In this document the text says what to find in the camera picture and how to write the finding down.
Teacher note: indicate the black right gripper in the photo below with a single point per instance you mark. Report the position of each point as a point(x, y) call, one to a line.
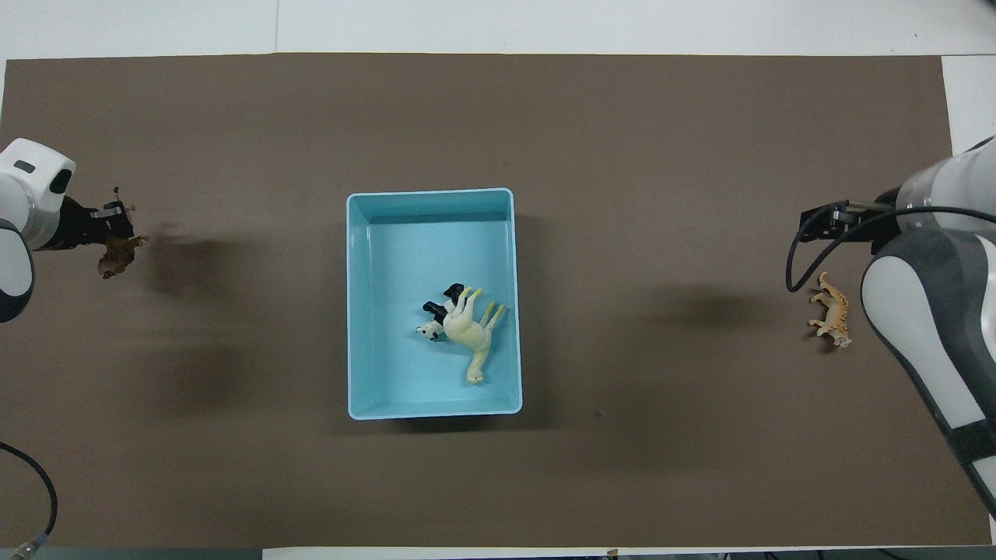
point(829, 222)

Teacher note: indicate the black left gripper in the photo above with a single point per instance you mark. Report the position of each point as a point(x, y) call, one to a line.
point(74, 224)

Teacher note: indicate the brown animal toy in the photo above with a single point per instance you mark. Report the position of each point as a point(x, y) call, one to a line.
point(115, 253)

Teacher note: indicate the black and white panda toy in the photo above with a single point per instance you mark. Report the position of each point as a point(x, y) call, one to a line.
point(437, 311)

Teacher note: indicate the cream llama toy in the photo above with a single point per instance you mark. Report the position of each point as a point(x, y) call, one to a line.
point(471, 334)

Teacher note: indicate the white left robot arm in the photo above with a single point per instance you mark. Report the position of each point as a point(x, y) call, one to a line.
point(23, 202)

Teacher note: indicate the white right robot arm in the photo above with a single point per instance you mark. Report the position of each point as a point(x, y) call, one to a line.
point(934, 295)

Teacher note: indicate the light blue plastic storage box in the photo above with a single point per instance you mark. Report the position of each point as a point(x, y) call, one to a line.
point(389, 257)

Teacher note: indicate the orange tiger toy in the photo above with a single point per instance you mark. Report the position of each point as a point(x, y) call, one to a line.
point(835, 311)

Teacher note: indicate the brown table mat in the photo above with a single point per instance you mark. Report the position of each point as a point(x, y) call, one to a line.
point(622, 140)

